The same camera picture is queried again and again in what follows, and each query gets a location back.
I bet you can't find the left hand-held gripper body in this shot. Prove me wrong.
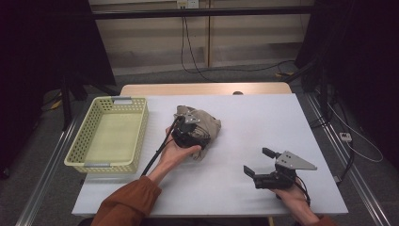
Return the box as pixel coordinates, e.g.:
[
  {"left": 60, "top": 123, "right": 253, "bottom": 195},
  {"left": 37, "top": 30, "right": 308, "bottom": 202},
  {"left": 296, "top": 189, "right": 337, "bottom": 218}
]
[{"left": 171, "top": 112, "right": 212, "bottom": 150}]

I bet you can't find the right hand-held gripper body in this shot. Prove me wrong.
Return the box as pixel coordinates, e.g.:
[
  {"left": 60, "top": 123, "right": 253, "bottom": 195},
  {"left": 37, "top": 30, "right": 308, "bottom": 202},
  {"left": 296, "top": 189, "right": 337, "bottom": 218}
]
[{"left": 252, "top": 150, "right": 318, "bottom": 190}]

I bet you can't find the beige cloth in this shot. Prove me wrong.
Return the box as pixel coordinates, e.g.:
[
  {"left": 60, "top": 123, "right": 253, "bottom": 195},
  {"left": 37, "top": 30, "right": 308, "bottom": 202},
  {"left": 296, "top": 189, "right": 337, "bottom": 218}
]
[{"left": 173, "top": 105, "right": 222, "bottom": 162}]

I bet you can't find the yellow perforated plastic basket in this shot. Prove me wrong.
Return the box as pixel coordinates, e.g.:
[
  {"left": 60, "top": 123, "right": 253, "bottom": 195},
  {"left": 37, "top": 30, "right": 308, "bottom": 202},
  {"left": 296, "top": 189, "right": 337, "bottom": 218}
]
[{"left": 63, "top": 96, "right": 149, "bottom": 174}]

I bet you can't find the person's right hand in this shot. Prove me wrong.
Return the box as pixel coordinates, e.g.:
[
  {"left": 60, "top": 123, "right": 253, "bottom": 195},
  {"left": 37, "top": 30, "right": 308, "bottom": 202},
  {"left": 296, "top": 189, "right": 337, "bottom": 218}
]
[{"left": 271, "top": 183, "right": 312, "bottom": 218}]

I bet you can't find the person's left hand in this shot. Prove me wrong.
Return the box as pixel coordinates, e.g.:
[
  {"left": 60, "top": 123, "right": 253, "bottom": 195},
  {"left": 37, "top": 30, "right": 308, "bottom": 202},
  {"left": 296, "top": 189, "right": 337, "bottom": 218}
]
[{"left": 155, "top": 126, "right": 202, "bottom": 179}]

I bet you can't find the white table mat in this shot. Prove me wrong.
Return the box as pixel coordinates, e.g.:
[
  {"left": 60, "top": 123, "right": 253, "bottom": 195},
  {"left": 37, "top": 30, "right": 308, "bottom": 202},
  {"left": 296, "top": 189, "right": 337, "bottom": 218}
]
[{"left": 71, "top": 93, "right": 349, "bottom": 218}]

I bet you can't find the black metal stand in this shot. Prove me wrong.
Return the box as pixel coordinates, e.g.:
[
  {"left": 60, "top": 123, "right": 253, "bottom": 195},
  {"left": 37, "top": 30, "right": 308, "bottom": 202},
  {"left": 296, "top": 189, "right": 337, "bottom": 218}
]
[
  {"left": 276, "top": 59, "right": 334, "bottom": 121},
  {"left": 58, "top": 73, "right": 120, "bottom": 132}
]

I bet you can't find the black horizontal bar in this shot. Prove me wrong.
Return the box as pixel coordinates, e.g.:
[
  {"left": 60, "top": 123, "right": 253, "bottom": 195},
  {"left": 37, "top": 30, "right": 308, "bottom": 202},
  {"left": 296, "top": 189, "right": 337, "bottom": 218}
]
[{"left": 90, "top": 5, "right": 314, "bottom": 21}]

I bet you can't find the black curtain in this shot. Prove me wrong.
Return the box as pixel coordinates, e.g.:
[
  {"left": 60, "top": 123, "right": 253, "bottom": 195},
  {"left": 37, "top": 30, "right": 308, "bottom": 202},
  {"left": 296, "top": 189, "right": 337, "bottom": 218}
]
[
  {"left": 0, "top": 0, "right": 117, "bottom": 181},
  {"left": 295, "top": 0, "right": 399, "bottom": 170}
]

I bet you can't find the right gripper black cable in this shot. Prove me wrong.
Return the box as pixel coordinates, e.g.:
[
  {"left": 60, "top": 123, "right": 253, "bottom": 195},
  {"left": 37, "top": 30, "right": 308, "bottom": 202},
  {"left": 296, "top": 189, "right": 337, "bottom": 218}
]
[{"left": 295, "top": 175, "right": 312, "bottom": 207}]

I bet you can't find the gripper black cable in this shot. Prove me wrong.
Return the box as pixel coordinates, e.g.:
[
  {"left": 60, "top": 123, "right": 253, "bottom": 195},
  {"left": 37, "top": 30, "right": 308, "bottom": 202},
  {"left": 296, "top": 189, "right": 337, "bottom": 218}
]
[
  {"left": 140, "top": 115, "right": 184, "bottom": 177},
  {"left": 295, "top": 175, "right": 312, "bottom": 207}
]

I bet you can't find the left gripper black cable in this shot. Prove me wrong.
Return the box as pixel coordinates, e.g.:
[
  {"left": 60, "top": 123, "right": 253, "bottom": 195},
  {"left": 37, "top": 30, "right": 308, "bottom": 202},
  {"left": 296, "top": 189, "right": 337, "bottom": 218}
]
[{"left": 140, "top": 115, "right": 184, "bottom": 177}]

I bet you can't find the black floor cable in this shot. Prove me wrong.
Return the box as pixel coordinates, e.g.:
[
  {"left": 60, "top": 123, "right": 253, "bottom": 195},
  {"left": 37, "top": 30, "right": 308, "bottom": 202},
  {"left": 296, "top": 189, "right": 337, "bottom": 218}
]
[{"left": 310, "top": 93, "right": 356, "bottom": 184}]

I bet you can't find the aluminium floor rail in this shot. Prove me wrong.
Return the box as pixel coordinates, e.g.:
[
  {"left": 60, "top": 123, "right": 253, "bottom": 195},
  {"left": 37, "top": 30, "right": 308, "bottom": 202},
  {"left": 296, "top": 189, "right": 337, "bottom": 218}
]
[
  {"left": 305, "top": 93, "right": 391, "bottom": 226},
  {"left": 15, "top": 116, "right": 80, "bottom": 226}
]

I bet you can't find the black wall cable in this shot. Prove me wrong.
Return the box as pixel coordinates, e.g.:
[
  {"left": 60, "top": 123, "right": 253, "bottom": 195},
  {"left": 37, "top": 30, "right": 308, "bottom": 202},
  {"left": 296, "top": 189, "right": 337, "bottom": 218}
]
[
  {"left": 180, "top": 15, "right": 296, "bottom": 74},
  {"left": 183, "top": 17, "right": 218, "bottom": 84}
]

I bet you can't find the white floor cable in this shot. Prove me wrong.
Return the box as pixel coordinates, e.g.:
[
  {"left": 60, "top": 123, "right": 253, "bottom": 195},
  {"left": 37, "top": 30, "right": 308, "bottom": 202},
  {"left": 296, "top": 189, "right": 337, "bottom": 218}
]
[{"left": 327, "top": 103, "right": 385, "bottom": 164}]

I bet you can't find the white wall socket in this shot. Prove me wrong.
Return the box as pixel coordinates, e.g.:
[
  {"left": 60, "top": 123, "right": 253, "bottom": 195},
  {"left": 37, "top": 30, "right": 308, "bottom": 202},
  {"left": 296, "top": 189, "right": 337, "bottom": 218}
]
[{"left": 176, "top": 0, "right": 200, "bottom": 9}]

